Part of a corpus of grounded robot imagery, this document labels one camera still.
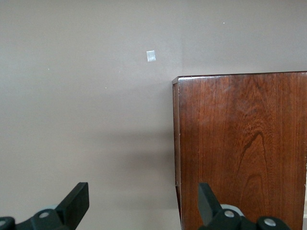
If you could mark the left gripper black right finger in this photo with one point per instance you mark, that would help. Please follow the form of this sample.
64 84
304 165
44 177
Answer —
208 208

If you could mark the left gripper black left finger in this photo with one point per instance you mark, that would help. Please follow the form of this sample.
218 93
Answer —
74 206

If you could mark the dark brown wooden cabinet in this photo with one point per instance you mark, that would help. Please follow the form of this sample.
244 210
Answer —
239 148

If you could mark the small square tape patch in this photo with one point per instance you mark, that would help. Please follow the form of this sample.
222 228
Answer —
151 56

